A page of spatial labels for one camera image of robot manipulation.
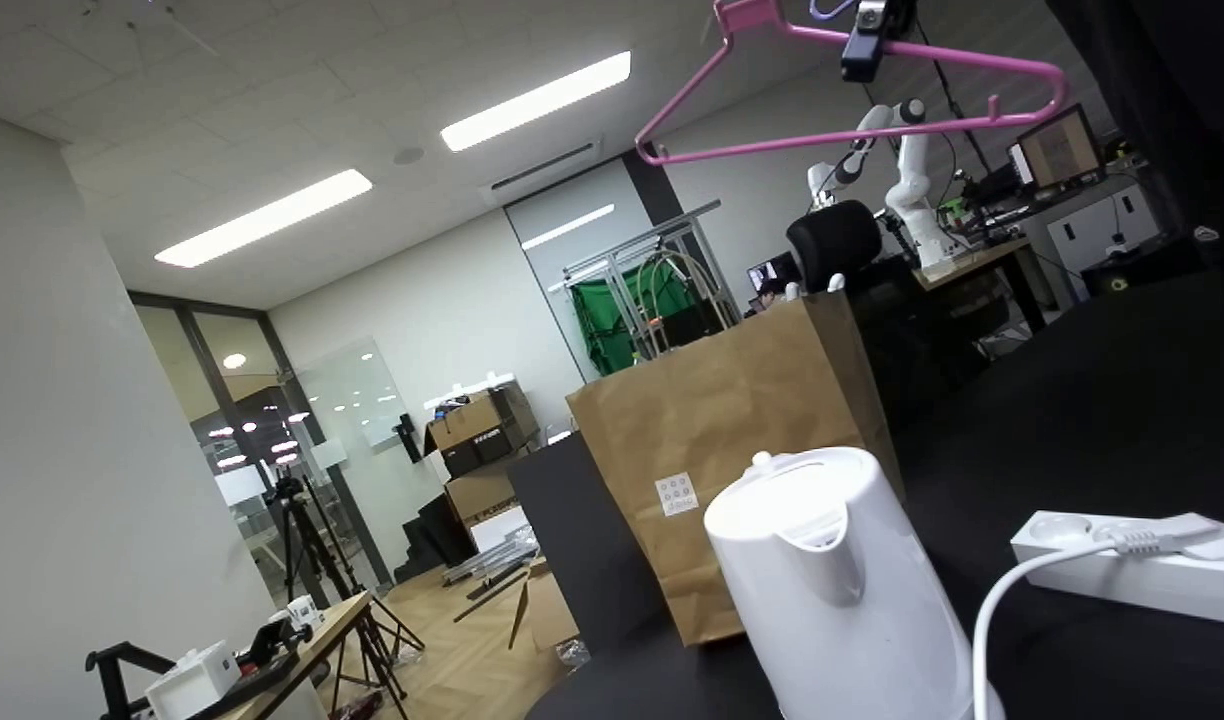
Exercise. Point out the pink plastic clothing hanger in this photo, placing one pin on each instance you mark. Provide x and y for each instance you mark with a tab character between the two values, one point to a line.
737	16

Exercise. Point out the white power strip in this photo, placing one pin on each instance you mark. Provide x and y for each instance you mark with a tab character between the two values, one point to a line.
1145	562

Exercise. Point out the stacked cardboard boxes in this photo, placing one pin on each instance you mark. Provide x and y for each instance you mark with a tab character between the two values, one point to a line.
479	437

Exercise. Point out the computer monitor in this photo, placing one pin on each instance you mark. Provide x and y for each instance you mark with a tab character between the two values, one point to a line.
1057	148

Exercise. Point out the black office chair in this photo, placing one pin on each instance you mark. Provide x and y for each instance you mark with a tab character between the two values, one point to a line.
837	238

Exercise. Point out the grey box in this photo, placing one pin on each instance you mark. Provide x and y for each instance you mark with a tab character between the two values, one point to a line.
591	546

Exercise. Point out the white electric kettle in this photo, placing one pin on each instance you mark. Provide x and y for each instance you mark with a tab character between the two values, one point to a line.
837	593

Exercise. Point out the brown paper bag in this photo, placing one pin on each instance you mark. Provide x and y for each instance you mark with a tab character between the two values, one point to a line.
676	429

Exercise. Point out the black camera tripod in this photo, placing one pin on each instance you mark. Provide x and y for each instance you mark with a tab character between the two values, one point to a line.
314	562

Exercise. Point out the wooden desk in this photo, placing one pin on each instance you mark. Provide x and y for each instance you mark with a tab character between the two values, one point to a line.
324	639

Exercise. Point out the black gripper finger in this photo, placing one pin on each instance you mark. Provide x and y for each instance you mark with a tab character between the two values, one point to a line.
875	25

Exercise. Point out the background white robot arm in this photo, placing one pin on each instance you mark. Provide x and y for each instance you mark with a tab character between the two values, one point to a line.
905	201

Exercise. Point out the green cloth on rack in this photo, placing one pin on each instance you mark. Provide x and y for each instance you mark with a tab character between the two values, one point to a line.
652	286

